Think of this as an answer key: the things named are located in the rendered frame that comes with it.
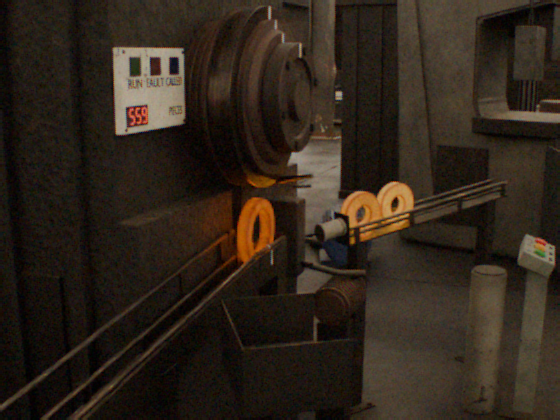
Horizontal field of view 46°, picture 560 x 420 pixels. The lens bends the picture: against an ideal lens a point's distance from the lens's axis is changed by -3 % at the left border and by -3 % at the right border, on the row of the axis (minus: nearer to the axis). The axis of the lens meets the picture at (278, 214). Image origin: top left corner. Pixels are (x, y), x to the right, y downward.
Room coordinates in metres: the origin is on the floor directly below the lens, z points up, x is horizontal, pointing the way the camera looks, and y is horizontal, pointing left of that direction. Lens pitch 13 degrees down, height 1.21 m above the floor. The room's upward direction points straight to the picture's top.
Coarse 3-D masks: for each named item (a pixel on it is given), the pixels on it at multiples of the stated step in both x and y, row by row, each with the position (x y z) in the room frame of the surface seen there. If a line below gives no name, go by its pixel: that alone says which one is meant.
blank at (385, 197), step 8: (392, 184) 2.28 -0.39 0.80; (400, 184) 2.28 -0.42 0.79; (384, 192) 2.25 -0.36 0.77; (392, 192) 2.26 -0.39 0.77; (400, 192) 2.28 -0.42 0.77; (408, 192) 2.30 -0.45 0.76; (384, 200) 2.24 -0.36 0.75; (392, 200) 2.26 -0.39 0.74; (400, 200) 2.31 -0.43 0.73; (408, 200) 2.31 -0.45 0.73; (384, 208) 2.25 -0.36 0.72; (400, 208) 2.31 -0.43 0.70; (408, 208) 2.31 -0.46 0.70; (384, 216) 2.25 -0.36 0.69; (400, 216) 2.29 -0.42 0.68; (392, 224) 2.27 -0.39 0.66; (400, 224) 2.29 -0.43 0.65
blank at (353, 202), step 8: (360, 192) 2.20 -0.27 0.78; (352, 200) 2.17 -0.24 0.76; (360, 200) 2.19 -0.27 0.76; (368, 200) 2.21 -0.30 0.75; (376, 200) 2.22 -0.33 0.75; (344, 208) 2.17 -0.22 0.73; (352, 208) 2.17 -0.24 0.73; (368, 208) 2.21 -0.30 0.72; (376, 208) 2.23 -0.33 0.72; (352, 216) 2.17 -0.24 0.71; (368, 216) 2.22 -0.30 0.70; (376, 216) 2.23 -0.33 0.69; (352, 224) 2.17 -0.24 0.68; (376, 224) 2.23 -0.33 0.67; (352, 232) 2.17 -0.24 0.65; (368, 232) 2.21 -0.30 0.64
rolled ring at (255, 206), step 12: (252, 204) 1.76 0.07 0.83; (264, 204) 1.81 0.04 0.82; (240, 216) 1.74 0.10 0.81; (252, 216) 1.74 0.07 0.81; (264, 216) 1.84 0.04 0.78; (240, 228) 1.72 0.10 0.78; (252, 228) 1.74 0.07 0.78; (264, 228) 1.85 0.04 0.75; (240, 240) 1.72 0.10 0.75; (264, 240) 1.84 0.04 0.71; (240, 252) 1.73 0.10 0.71; (252, 252) 1.73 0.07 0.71
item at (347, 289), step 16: (320, 288) 1.99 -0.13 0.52; (336, 288) 1.97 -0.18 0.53; (352, 288) 2.01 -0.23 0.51; (320, 304) 1.96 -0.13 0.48; (336, 304) 1.94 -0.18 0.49; (352, 304) 1.96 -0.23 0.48; (320, 320) 1.97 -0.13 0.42; (336, 320) 1.94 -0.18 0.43; (352, 320) 2.02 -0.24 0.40; (320, 336) 1.99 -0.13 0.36; (336, 336) 1.97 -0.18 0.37; (352, 336) 2.02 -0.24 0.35; (320, 416) 1.99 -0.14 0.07; (336, 416) 1.97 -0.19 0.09
